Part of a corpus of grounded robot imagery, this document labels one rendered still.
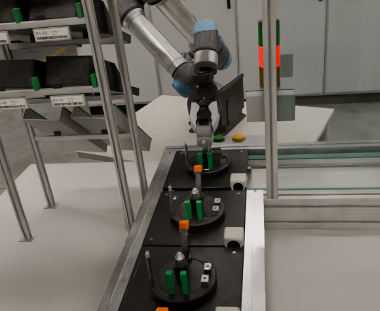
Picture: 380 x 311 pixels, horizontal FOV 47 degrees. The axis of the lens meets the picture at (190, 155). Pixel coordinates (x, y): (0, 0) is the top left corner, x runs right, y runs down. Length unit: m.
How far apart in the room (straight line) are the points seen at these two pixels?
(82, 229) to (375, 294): 0.81
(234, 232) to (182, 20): 0.97
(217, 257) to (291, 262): 0.23
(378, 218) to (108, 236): 0.74
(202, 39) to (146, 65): 3.07
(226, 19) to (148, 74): 0.94
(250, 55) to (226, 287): 3.51
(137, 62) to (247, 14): 1.15
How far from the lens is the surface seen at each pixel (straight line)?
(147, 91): 4.51
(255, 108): 1.11
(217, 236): 1.05
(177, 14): 1.73
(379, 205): 1.25
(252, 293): 0.94
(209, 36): 1.39
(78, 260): 1.25
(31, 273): 1.26
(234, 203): 1.16
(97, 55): 1.05
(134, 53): 4.43
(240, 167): 1.33
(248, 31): 4.23
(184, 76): 1.47
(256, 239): 1.05
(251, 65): 4.31
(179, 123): 1.98
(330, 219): 1.25
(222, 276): 0.95
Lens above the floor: 1.61
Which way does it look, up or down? 27 degrees down
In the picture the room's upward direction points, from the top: 6 degrees counter-clockwise
